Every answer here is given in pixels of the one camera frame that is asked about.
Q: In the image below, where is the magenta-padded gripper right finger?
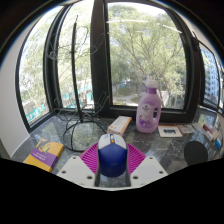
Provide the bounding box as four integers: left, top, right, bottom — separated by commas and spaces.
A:
125, 142, 169, 188

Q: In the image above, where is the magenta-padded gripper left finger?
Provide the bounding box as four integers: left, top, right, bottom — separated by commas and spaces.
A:
56, 142, 101, 188

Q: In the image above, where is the blue and white computer mouse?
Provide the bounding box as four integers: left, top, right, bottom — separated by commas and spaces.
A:
97, 133, 129, 178

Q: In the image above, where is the round black mouse pad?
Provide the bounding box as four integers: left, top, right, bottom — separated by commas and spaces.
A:
183, 140, 209, 167

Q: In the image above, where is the yellow and purple book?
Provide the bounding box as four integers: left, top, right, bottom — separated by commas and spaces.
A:
23, 138, 65, 173

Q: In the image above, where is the white card with dark print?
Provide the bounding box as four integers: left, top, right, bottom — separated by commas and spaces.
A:
157, 124, 184, 138

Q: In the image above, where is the orange and white cardboard box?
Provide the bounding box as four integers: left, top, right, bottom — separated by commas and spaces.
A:
107, 115, 133, 137

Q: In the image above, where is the purple detergent bottle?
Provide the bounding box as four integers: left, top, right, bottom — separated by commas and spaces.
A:
135, 79, 162, 134

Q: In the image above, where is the black wire stand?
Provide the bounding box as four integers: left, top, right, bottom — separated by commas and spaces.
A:
44, 14, 111, 153

